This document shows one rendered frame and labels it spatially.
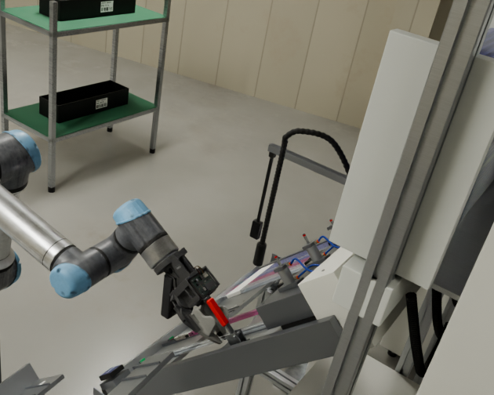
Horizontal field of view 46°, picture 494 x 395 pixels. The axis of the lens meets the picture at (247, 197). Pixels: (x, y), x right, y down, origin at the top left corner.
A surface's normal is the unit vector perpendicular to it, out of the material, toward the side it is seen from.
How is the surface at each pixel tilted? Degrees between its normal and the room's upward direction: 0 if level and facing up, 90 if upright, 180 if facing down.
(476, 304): 90
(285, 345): 90
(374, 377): 0
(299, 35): 90
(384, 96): 90
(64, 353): 0
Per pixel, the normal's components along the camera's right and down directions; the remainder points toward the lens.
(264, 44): -0.35, 0.41
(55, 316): 0.17, -0.86
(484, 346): -0.56, 0.32
